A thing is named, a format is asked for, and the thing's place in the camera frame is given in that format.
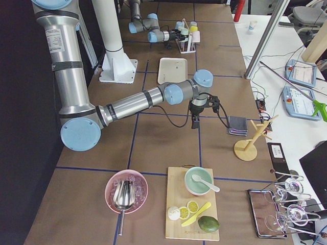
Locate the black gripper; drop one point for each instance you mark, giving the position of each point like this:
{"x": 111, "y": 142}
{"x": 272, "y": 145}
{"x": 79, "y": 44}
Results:
{"x": 174, "y": 34}
{"x": 196, "y": 109}

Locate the green cup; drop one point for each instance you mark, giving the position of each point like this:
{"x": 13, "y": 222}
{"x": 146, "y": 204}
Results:
{"x": 184, "y": 32}

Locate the cream rabbit tray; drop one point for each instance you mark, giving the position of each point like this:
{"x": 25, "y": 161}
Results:
{"x": 173, "y": 70}

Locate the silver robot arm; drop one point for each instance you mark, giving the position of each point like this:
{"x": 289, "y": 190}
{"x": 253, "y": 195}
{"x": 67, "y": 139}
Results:
{"x": 150, "y": 24}
{"x": 81, "y": 121}

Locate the light blue cup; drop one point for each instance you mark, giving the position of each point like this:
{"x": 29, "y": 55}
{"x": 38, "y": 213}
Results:
{"x": 179, "y": 24}

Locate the yellow cup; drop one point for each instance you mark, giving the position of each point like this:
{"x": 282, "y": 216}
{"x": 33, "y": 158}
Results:
{"x": 193, "y": 29}

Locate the pink cup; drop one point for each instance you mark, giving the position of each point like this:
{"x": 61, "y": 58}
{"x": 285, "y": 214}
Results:
{"x": 196, "y": 37}

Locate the paper cup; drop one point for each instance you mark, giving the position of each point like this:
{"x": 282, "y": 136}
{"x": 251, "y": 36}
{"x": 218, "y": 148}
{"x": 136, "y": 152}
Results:
{"x": 252, "y": 26}

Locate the metal mirror tray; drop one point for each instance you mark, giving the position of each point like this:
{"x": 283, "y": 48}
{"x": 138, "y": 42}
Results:
{"x": 262, "y": 206}

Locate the grey folded cloth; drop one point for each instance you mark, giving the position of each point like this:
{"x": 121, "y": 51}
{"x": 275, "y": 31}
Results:
{"x": 237, "y": 126}

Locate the white spoon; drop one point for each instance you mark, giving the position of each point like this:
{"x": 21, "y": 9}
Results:
{"x": 197, "y": 178}

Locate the wooden mug tree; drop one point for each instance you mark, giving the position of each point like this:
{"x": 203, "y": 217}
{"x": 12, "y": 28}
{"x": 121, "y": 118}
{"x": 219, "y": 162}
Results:
{"x": 245, "y": 149}

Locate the green bowl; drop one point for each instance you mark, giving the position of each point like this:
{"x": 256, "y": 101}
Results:
{"x": 194, "y": 187}

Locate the small electronics board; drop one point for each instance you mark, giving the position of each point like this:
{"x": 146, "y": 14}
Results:
{"x": 260, "y": 103}

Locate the lemon slice upper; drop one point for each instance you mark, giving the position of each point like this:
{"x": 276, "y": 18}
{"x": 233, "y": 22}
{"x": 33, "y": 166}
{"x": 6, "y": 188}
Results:
{"x": 192, "y": 206}

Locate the lemon slice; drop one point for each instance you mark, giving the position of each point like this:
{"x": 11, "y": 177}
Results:
{"x": 192, "y": 206}
{"x": 184, "y": 213}

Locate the pink bowl with ice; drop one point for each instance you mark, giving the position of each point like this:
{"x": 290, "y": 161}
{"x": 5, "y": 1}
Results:
{"x": 140, "y": 187}

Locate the lemon slice lower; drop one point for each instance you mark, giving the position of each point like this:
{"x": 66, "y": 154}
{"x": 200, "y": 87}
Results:
{"x": 184, "y": 213}

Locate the black box with label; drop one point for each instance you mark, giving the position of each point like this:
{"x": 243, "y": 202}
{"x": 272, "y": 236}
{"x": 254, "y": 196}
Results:
{"x": 278, "y": 157}

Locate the yellow plastic knife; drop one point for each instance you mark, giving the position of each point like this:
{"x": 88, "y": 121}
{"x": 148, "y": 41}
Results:
{"x": 192, "y": 219}

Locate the metal scoop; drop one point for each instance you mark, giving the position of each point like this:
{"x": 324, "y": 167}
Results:
{"x": 124, "y": 198}

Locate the green avocado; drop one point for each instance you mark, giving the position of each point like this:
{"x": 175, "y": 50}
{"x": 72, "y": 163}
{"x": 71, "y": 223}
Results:
{"x": 208, "y": 224}

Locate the near teach pendant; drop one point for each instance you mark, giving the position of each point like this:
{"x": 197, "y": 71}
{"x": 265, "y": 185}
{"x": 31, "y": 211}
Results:
{"x": 299, "y": 106}

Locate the teach pendant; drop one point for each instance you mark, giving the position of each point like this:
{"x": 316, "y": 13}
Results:
{"x": 299, "y": 106}
{"x": 301, "y": 73}

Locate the far teach pendant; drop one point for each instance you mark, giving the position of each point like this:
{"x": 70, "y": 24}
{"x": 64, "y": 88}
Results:
{"x": 301, "y": 73}

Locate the green tipped metal stand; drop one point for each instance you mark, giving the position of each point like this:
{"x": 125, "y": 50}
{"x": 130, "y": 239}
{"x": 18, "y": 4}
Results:
{"x": 319, "y": 107}

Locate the wine glass rack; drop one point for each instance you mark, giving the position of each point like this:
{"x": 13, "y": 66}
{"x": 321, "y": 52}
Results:
{"x": 289, "y": 195}

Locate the white wire cup rack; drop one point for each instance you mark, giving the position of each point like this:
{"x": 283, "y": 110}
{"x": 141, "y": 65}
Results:
{"x": 186, "y": 47}

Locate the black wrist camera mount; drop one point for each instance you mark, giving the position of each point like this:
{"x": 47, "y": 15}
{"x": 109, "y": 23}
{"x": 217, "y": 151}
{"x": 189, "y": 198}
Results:
{"x": 214, "y": 103}

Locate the white pedestal column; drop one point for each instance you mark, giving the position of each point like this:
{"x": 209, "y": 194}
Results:
{"x": 116, "y": 67}

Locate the aluminium frame post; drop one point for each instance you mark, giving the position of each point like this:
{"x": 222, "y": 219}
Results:
{"x": 269, "y": 30}

